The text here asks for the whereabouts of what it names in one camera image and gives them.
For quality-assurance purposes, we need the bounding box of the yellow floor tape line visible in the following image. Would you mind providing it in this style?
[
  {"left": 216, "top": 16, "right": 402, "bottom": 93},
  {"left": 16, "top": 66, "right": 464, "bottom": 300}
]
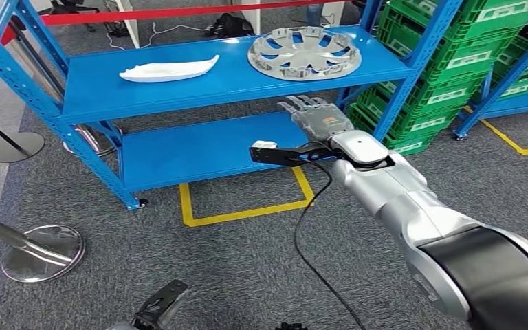
[{"left": 462, "top": 105, "right": 528, "bottom": 157}]

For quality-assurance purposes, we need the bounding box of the yellow floor tape square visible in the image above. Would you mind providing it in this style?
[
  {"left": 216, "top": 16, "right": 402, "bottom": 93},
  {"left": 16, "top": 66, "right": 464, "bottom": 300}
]
[{"left": 178, "top": 166, "right": 316, "bottom": 228}]

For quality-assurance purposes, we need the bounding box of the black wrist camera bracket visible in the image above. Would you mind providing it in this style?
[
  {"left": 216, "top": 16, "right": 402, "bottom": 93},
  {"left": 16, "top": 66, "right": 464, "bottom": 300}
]
[
  {"left": 131, "top": 280, "right": 190, "bottom": 330},
  {"left": 249, "top": 145, "right": 344, "bottom": 168}
]

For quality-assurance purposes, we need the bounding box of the black office chair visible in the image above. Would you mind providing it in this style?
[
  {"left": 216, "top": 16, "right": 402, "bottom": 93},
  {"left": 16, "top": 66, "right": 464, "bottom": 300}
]
[{"left": 49, "top": 0, "right": 101, "bottom": 14}]

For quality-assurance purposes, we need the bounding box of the silver wheel hubcap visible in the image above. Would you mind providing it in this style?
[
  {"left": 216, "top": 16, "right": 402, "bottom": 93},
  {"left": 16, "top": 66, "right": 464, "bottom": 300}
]
[{"left": 247, "top": 25, "right": 363, "bottom": 82}]

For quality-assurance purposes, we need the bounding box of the black left wrist camera bracket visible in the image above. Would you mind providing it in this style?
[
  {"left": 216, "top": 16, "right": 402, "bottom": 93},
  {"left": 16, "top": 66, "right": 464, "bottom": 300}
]
[{"left": 131, "top": 280, "right": 190, "bottom": 330}]

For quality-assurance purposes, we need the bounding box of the white floor cable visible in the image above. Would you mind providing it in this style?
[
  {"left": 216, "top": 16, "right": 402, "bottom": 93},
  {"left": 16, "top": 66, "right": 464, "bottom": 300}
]
[{"left": 105, "top": 23, "right": 210, "bottom": 51}]

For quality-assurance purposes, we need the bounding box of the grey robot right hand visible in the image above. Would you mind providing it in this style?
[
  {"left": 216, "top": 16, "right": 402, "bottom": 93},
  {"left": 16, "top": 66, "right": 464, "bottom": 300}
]
[{"left": 277, "top": 94, "right": 355, "bottom": 144}]

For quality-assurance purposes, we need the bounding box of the black bag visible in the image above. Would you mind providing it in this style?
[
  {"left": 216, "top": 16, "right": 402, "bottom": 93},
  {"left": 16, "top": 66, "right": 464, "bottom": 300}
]
[{"left": 207, "top": 12, "right": 255, "bottom": 39}]

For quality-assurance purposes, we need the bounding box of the white plastic trim part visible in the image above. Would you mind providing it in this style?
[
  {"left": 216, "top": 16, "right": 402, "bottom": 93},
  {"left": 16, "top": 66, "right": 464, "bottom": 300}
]
[{"left": 119, "top": 54, "right": 220, "bottom": 83}]

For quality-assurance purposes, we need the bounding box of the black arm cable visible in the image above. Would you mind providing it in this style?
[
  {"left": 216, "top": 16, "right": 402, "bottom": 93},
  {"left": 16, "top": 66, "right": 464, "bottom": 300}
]
[{"left": 293, "top": 157, "right": 368, "bottom": 330}]

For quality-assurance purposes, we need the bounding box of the long red barrier belt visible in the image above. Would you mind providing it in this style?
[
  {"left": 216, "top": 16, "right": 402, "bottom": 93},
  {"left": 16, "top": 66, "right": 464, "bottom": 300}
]
[{"left": 41, "top": 0, "right": 338, "bottom": 26}]

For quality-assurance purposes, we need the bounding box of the blue metal shelf rack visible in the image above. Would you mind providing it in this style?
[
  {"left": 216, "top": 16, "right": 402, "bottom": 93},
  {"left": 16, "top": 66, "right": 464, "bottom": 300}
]
[{"left": 0, "top": 0, "right": 463, "bottom": 211}]

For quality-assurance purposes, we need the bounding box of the white desk leg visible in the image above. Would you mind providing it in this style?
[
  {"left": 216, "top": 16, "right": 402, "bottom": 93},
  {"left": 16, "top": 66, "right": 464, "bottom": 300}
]
[
  {"left": 113, "top": 0, "right": 140, "bottom": 49},
  {"left": 241, "top": 0, "right": 261, "bottom": 35}
]

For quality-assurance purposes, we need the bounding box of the black right wrist camera bracket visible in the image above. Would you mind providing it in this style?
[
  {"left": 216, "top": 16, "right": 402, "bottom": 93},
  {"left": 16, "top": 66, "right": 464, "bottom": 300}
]
[{"left": 249, "top": 145, "right": 344, "bottom": 168}]

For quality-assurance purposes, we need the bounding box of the black pole stanchion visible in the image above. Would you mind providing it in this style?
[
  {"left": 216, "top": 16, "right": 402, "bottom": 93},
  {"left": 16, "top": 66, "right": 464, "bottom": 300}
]
[{"left": 0, "top": 108, "right": 45, "bottom": 164}]

